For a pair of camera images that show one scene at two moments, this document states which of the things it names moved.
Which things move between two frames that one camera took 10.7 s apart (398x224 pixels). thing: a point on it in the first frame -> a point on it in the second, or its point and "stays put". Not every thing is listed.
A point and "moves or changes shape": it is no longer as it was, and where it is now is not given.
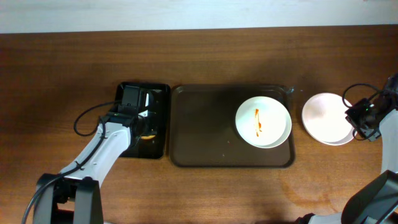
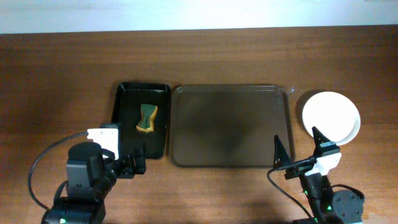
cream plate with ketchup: (263, 122) -> (335, 115)
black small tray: (148, 130) stays put
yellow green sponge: (148, 137) moves or changes shape
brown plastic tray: (203, 133) stays put
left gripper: (147, 125) -> (128, 166)
